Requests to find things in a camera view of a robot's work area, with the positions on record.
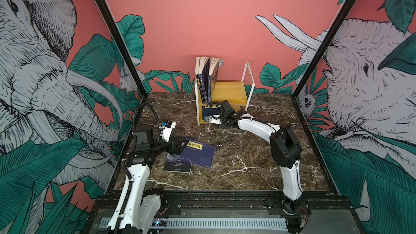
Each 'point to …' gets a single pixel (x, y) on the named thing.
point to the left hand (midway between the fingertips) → (180, 136)
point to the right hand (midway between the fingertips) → (218, 114)
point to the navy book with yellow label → (198, 154)
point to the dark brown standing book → (201, 88)
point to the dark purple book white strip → (174, 164)
